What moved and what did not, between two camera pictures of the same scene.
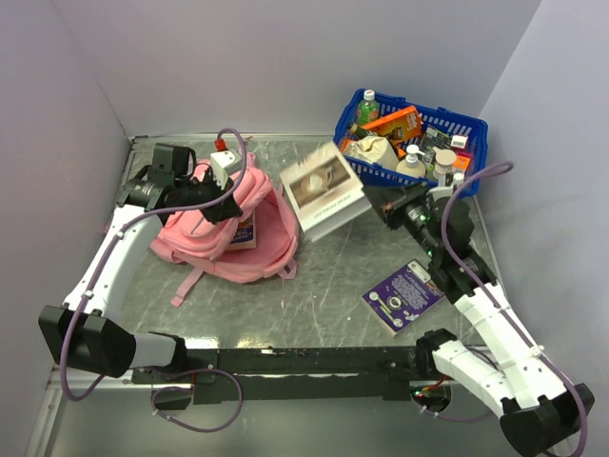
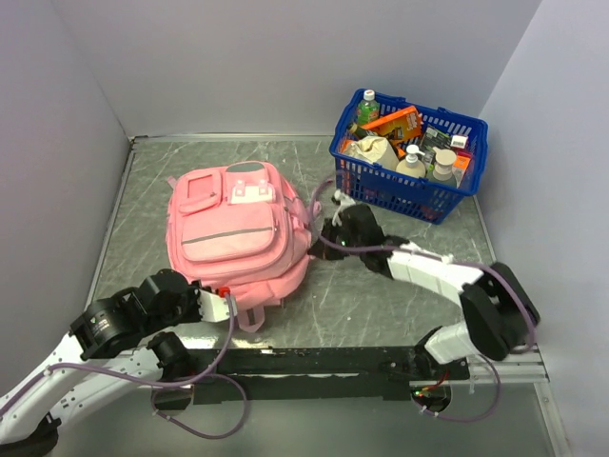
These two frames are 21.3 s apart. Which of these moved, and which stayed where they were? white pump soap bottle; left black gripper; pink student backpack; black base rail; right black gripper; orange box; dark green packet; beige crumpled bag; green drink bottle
Moved: right black gripper; pink student backpack; left black gripper
Stayed: white pump soap bottle; black base rail; dark green packet; beige crumpled bag; green drink bottle; orange box
